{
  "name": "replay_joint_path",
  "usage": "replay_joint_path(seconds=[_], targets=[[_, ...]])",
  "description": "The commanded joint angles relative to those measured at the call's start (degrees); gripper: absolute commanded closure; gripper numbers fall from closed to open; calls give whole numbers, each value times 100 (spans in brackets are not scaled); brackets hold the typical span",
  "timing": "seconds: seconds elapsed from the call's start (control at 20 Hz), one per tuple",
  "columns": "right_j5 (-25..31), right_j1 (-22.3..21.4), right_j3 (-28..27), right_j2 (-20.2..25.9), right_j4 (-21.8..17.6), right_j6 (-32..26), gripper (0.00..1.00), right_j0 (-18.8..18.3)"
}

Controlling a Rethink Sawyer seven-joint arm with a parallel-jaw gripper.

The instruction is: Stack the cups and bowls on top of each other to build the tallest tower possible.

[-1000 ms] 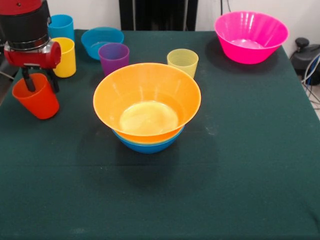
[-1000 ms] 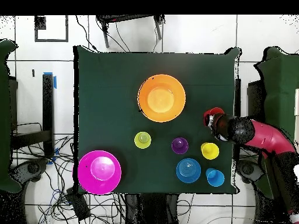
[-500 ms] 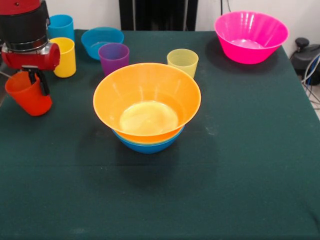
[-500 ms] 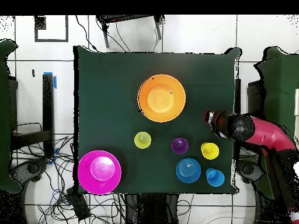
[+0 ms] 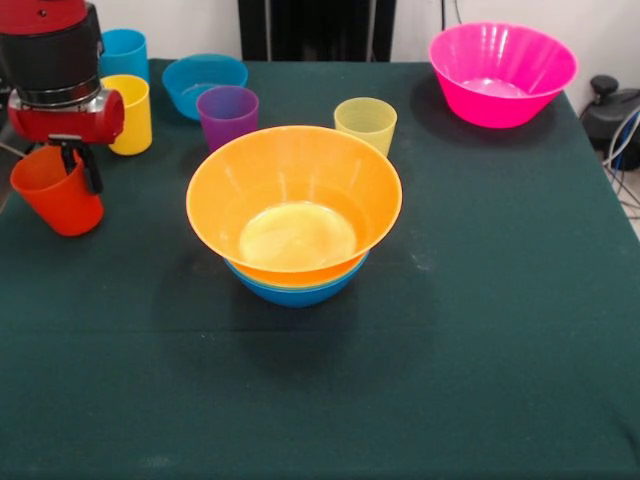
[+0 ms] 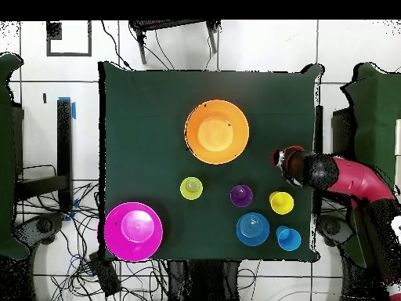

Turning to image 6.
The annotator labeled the orange bowl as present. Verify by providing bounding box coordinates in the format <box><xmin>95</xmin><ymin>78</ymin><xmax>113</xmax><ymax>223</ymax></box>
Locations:
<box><xmin>183</xmin><ymin>99</ymin><xmax>251</xmax><ymax>165</ymax></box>

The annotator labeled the pink bowl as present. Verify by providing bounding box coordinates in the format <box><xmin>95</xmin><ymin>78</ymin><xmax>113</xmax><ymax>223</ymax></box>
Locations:
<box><xmin>103</xmin><ymin>201</ymin><xmax>164</xmax><ymax>263</ymax></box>

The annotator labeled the purple cup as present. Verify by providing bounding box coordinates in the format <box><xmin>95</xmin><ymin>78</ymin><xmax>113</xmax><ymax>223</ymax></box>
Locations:
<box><xmin>229</xmin><ymin>184</ymin><xmax>255</xmax><ymax>209</ymax></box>

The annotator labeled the small blue bowl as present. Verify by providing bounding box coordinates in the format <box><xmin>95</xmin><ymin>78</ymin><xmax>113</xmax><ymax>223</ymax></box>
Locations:
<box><xmin>236</xmin><ymin>212</ymin><xmax>270</xmax><ymax>247</ymax></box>

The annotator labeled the blue cup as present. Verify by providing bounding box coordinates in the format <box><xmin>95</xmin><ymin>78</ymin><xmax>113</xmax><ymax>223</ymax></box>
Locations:
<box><xmin>275</xmin><ymin>225</ymin><xmax>302</xmax><ymax>252</ymax></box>

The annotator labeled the pale translucent yellow cup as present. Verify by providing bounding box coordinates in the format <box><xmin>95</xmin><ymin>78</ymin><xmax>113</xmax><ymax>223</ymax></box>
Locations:
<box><xmin>179</xmin><ymin>176</ymin><xmax>204</xmax><ymax>201</ymax></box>

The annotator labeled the neighbouring green cloth table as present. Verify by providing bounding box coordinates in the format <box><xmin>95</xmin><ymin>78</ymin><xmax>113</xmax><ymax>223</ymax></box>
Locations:
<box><xmin>340</xmin><ymin>62</ymin><xmax>401</xmax><ymax>268</ymax></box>
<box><xmin>0</xmin><ymin>53</ymin><xmax>30</xmax><ymax>260</ymax></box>

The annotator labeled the dark green tablecloth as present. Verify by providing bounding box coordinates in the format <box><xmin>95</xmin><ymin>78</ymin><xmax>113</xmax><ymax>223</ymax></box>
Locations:
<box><xmin>97</xmin><ymin>60</ymin><xmax>323</xmax><ymax>263</ymax></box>

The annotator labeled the black stool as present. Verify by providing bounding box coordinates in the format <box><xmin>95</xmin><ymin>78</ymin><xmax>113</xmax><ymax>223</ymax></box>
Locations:
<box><xmin>128</xmin><ymin>20</ymin><xmax>222</xmax><ymax>66</ymax></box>

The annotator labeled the black floor box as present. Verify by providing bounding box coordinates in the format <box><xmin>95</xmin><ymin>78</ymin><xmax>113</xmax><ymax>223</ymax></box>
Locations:
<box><xmin>88</xmin><ymin>252</ymin><xmax>122</xmax><ymax>297</ymax></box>

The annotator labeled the blue tape strip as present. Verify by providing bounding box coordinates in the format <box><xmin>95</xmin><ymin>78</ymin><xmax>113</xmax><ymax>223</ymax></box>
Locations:
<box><xmin>57</xmin><ymin>96</ymin><xmax>77</xmax><ymax>120</ymax></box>

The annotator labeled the grey robot pedestal foot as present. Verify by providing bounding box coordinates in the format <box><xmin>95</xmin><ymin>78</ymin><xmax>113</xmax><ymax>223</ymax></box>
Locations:
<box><xmin>13</xmin><ymin>212</ymin><xmax>65</xmax><ymax>247</ymax></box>
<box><xmin>316</xmin><ymin>214</ymin><xmax>356</xmax><ymax>248</ymax></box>

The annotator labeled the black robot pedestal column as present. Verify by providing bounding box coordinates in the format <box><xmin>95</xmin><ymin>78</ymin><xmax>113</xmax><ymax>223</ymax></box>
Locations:
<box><xmin>167</xmin><ymin>259</ymin><xmax>240</xmax><ymax>301</ymax></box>

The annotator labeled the black floor cable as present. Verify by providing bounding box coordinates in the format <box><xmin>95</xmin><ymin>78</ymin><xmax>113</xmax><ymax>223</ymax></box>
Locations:
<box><xmin>99</xmin><ymin>20</ymin><xmax>134</xmax><ymax>71</ymax></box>

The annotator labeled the tangle of floor cables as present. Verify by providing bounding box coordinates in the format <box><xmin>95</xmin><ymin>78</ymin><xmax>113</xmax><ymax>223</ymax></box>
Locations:
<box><xmin>15</xmin><ymin>164</ymin><xmax>170</xmax><ymax>301</ymax></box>

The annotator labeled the black table frame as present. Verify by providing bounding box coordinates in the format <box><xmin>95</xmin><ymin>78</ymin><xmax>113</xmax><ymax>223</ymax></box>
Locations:
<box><xmin>13</xmin><ymin>98</ymin><xmax>74</xmax><ymax>212</ymax></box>

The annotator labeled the black floor frame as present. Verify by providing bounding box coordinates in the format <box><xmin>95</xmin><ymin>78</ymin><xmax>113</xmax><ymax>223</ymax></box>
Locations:
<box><xmin>45</xmin><ymin>20</ymin><xmax>92</xmax><ymax>58</ymax></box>

